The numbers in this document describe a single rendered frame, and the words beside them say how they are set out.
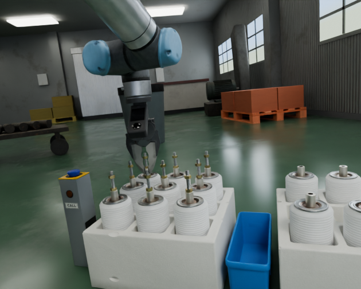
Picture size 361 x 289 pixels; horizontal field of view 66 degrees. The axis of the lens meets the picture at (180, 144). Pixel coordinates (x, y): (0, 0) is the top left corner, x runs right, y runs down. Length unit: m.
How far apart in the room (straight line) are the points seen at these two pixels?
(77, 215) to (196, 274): 0.44
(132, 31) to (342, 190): 0.73
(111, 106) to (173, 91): 2.22
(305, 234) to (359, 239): 0.11
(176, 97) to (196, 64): 3.03
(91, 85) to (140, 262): 8.63
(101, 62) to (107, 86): 8.56
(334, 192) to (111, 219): 0.67
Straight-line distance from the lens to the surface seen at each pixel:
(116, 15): 0.53
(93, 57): 0.66
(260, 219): 1.02
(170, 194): 0.88
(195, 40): 10.97
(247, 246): 1.05
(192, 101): 8.15
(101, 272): 0.92
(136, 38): 0.56
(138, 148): 0.77
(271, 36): 5.90
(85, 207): 0.99
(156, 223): 0.79
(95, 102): 9.26
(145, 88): 0.75
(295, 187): 0.94
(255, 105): 4.28
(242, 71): 6.51
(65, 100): 10.32
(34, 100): 11.44
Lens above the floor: 0.54
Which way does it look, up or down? 10 degrees down
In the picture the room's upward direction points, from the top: 6 degrees counter-clockwise
